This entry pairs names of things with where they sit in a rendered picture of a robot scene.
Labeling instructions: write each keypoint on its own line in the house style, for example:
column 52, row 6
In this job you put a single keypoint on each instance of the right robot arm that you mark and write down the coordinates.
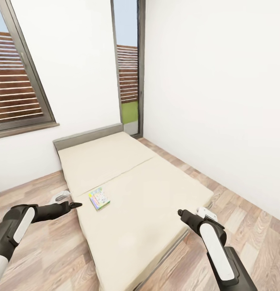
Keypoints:
column 229, row 271

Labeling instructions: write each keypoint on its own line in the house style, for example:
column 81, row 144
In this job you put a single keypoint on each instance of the fixed window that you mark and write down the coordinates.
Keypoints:
column 24, row 106

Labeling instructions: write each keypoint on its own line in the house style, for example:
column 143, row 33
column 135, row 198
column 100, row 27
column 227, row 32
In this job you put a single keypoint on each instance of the board game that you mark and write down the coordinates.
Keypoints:
column 99, row 198

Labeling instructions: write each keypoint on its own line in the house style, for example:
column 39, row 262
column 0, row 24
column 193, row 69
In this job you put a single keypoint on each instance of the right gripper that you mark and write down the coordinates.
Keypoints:
column 188, row 218

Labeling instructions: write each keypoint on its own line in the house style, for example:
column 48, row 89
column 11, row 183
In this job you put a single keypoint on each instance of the bed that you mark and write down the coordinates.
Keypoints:
column 132, row 236

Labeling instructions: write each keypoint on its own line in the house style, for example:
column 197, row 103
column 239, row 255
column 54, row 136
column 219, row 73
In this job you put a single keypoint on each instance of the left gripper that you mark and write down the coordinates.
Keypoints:
column 57, row 210

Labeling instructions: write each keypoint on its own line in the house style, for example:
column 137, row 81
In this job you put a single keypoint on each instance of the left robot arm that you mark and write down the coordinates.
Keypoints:
column 17, row 220

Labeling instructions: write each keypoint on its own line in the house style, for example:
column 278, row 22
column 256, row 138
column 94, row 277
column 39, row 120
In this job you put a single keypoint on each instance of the door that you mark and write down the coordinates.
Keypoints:
column 128, row 22

